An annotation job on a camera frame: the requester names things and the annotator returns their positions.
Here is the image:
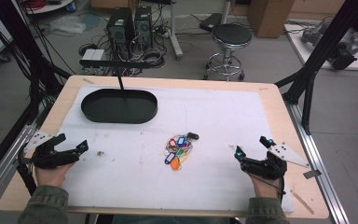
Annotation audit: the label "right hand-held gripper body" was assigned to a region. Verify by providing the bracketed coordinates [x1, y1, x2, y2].
[240, 142, 311, 181]

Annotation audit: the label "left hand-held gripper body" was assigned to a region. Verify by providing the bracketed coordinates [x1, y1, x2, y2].
[22, 130, 82, 171]

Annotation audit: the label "black oval tray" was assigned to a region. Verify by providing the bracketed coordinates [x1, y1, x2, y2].
[80, 88, 158, 125]

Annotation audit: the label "bunch of colourful key tags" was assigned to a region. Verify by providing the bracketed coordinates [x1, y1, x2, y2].
[163, 132, 200, 172]

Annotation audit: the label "person's left hand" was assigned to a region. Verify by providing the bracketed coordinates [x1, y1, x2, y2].
[34, 161, 76, 189]

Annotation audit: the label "person's right hand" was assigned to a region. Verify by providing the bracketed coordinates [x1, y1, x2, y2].
[249, 172, 282, 200]

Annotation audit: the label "thin wooden stick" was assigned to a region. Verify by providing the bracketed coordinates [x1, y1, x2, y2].
[289, 189, 315, 216]

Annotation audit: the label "wooden table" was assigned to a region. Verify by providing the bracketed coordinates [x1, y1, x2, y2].
[0, 74, 330, 219]

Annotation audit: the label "white felt mat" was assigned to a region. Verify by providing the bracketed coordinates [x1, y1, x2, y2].
[56, 85, 295, 215]

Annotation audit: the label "black T-shaped stand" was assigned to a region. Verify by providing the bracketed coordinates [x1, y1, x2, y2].
[79, 58, 152, 94]

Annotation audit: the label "white flat box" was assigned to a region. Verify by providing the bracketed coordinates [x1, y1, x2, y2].
[80, 48, 106, 62]

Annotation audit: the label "white floor board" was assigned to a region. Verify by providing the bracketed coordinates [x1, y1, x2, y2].
[283, 22, 358, 72]

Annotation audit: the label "black round stool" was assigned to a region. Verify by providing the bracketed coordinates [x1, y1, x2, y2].
[202, 23, 254, 82]

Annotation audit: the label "clear plastic bag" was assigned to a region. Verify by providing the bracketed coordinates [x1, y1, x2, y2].
[48, 14, 87, 35]

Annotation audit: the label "grey robot parts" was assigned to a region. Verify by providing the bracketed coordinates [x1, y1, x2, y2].
[300, 21, 358, 71]

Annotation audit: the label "cardboard box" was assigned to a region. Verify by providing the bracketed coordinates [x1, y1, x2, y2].
[247, 0, 296, 39]

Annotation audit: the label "large black computer tower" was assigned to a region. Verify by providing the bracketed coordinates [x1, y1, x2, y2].
[105, 7, 136, 61]

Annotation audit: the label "black flat case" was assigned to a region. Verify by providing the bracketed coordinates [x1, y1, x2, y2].
[198, 12, 224, 33]

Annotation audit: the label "white desk leg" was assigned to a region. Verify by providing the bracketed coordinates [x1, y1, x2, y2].
[167, 0, 185, 61]

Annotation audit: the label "small black computer tower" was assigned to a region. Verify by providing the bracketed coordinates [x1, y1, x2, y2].
[133, 5, 154, 50]

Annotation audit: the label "grey metal bracket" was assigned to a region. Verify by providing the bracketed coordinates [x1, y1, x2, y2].
[302, 168, 323, 180]

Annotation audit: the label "aluminium rail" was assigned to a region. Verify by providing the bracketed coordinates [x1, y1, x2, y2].
[0, 123, 39, 213]
[284, 102, 351, 224]

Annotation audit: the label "black metal frame post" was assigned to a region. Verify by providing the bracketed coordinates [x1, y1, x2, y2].
[0, 0, 73, 188]
[274, 0, 358, 135]

